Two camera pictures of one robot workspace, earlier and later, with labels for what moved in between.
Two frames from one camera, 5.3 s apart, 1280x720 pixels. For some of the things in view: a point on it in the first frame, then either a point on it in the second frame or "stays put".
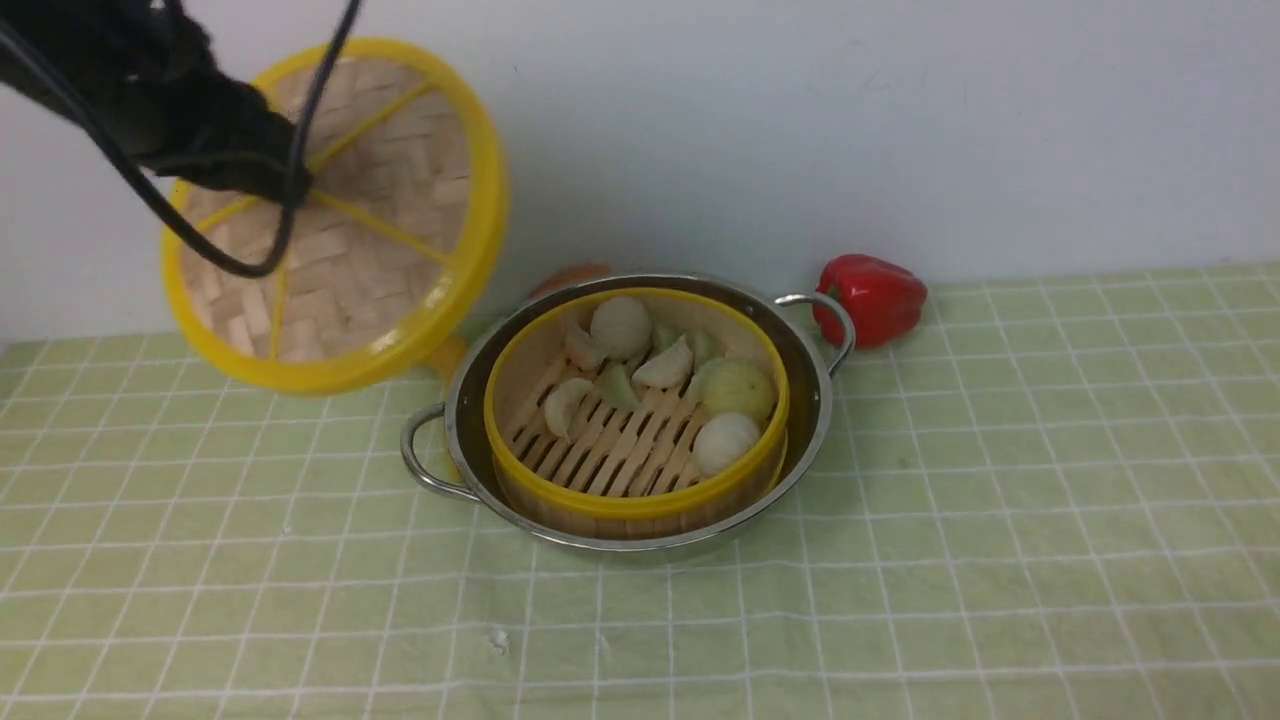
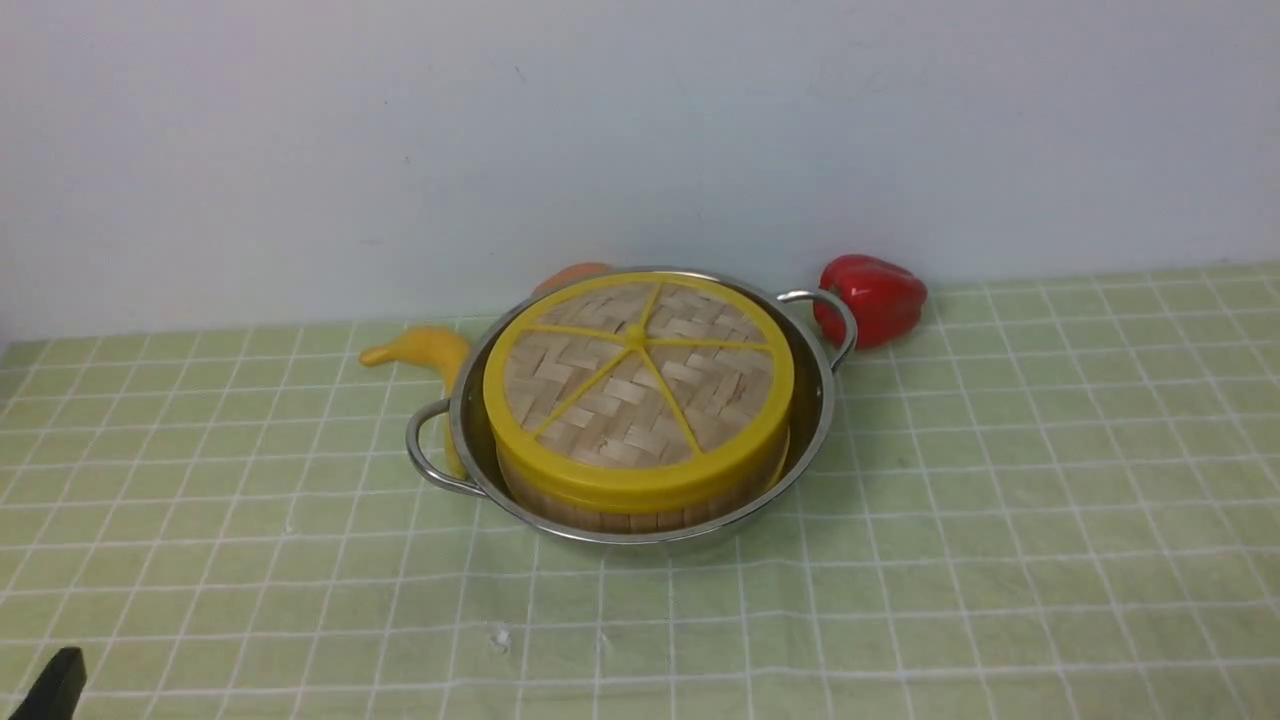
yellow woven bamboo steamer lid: x=398 y=227 -> x=639 y=393
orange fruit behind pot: x=569 y=277 stays put
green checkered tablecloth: x=1059 y=500 stays put
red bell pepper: x=885 y=301 stays put
